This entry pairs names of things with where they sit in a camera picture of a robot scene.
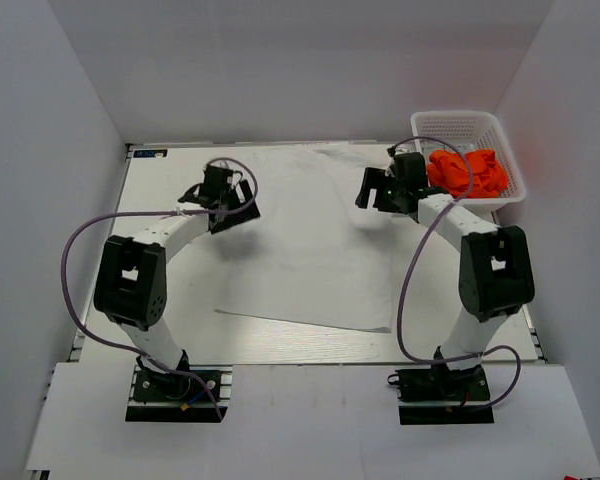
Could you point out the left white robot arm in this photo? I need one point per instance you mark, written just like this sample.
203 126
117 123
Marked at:
131 285

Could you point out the blue table label sticker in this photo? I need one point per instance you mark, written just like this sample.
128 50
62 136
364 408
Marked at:
150 153

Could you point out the orange t shirt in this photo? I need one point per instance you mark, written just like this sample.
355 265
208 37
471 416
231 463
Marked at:
449 171

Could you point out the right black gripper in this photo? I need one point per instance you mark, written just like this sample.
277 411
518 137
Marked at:
372 179

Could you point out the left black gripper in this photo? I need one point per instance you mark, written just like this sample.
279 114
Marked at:
242 216

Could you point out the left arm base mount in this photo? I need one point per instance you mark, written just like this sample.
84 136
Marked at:
160 398

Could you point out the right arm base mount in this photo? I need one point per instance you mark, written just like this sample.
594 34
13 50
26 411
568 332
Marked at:
436 397

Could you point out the white plastic basket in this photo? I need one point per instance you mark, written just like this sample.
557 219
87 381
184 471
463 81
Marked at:
469 130

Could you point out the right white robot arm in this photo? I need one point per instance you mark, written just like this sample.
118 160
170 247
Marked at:
495 278

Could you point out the white t shirt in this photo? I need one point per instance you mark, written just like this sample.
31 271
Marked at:
313 256

